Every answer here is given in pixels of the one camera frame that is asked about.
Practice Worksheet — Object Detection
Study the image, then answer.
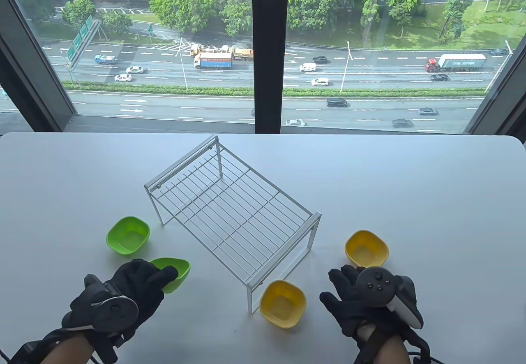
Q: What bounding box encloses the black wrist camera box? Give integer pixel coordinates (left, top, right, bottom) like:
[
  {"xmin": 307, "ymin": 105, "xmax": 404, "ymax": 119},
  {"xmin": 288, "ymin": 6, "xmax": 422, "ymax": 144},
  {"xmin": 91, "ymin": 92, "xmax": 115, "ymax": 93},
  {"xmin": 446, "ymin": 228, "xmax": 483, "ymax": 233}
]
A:
[{"xmin": 8, "ymin": 331, "xmax": 62, "ymax": 364}]

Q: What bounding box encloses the black cable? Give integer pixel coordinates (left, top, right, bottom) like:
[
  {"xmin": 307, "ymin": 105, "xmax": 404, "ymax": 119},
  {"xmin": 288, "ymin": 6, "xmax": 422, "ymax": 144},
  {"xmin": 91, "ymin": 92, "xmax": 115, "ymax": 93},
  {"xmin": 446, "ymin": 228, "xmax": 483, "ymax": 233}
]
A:
[{"xmin": 409, "ymin": 339, "xmax": 445, "ymax": 364}]

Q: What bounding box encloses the person's right forearm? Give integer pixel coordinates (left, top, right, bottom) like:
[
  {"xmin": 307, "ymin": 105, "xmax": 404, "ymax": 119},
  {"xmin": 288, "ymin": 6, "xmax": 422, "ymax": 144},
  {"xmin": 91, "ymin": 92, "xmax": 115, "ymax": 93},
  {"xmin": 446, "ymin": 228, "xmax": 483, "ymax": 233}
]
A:
[{"xmin": 358, "ymin": 325, "xmax": 411, "ymax": 364}]

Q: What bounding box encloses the person's left forearm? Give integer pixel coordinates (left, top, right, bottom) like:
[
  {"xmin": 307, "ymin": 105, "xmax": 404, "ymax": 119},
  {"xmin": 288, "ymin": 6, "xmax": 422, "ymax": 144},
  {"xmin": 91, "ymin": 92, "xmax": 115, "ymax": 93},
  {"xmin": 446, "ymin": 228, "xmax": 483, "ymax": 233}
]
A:
[{"xmin": 41, "ymin": 333, "xmax": 97, "ymax": 364}]

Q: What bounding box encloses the green small dish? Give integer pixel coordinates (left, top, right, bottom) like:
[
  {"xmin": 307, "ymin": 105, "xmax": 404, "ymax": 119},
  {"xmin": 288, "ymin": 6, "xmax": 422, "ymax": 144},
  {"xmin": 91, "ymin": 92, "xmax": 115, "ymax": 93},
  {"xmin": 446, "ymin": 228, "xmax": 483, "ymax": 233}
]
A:
[
  {"xmin": 106, "ymin": 216, "xmax": 150, "ymax": 254},
  {"xmin": 149, "ymin": 257, "xmax": 191, "ymax": 294}
]

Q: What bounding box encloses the person's right hand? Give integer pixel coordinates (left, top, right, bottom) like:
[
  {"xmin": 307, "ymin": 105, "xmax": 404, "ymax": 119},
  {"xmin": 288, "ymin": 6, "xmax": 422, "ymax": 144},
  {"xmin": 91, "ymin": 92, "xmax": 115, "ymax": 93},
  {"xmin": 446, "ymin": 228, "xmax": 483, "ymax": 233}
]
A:
[{"xmin": 320, "ymin": 264, "xmax": 412, "ymax": 341}]

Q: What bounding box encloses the yellow small dish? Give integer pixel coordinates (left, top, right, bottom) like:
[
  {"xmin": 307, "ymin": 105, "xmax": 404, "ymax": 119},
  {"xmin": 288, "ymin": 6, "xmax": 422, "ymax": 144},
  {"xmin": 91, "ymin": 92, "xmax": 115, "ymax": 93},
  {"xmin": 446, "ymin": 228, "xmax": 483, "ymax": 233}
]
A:
[
  {"xmin": 344, "ymin": 230, "xmax": 390, "ymax": 269},
  {"xmin": 259, "ymin": 280, "xmax": 307, "ymax": 329}
]

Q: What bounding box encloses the person's left hand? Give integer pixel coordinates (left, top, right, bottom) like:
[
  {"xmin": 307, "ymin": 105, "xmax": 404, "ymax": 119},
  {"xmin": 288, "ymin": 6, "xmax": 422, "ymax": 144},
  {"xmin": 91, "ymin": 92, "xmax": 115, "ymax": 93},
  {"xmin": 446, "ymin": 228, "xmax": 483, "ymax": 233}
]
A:
[{"xmin": 71, "ymin": 259, "xmax": 180, "ymax": 361}]

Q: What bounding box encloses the white wire kitchen shelf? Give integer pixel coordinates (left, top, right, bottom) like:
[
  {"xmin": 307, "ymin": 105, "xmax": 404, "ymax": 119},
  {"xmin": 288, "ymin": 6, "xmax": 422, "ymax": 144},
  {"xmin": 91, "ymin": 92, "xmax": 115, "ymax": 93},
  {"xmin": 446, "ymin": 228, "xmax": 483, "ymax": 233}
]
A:
[{"xmin": 144, "ymin": 134, "xmax": 322, "ymax": 314}]

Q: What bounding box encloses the black round tracking controller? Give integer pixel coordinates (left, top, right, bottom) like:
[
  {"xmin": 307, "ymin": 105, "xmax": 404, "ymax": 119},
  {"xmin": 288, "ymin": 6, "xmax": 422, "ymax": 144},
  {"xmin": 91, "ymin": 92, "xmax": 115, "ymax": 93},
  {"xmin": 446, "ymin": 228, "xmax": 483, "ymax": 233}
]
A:
[
  {"xmin": 356, "ymin": 267, "xmax": 424, "ymax": 331},
  {"xmin": 62, "ymin": 274, "xmax": 139, "ymax": 334}
]

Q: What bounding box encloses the black window frame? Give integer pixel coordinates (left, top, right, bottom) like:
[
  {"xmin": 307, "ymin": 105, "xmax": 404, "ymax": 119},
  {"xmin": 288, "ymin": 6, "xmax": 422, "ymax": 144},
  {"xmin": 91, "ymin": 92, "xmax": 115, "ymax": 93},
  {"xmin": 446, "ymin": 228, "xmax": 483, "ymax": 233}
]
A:
[{"xmin": 0, "ymin": 0, "xmax": 526, "ymax": 135}]

